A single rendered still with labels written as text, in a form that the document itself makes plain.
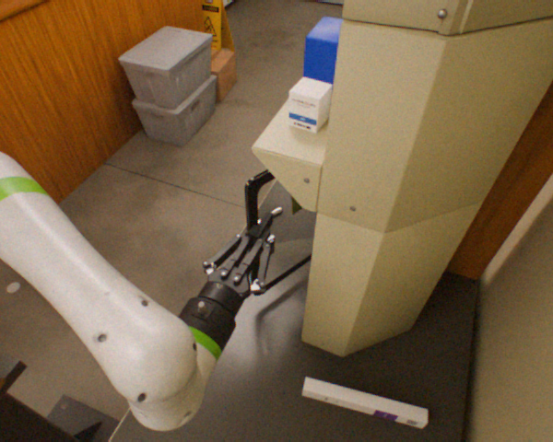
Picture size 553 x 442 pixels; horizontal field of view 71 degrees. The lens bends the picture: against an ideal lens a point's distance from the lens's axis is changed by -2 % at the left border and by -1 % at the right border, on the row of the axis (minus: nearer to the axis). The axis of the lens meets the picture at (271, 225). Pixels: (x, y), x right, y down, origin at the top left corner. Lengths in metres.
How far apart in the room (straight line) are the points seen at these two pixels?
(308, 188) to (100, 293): 0.33
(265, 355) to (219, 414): 0.17
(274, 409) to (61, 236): 0.61
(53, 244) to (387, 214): 0.47
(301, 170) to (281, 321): 0.55
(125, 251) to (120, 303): 2.02
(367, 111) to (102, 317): 0.40
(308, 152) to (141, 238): 2.04
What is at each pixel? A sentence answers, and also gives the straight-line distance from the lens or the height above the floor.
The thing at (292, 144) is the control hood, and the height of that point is 1.51.
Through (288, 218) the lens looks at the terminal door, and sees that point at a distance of 0.89.
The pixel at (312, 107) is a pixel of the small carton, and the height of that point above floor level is 1.55.
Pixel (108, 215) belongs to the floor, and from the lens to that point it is 2.78.
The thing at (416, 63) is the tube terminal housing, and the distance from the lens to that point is 0.47.
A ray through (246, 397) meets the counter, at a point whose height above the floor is 0.94.
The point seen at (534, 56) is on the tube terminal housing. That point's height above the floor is 1.67.
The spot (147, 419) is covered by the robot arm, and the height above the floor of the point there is 1.31.
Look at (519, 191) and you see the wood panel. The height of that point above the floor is 1.28.
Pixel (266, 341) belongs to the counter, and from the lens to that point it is 1.03.
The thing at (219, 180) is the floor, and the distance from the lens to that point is 2.83.
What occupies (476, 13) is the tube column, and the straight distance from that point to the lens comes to 0.48.
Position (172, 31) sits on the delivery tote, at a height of 0.65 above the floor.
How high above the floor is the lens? 1.88
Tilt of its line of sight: 49 degrees down
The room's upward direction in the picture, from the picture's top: straight up
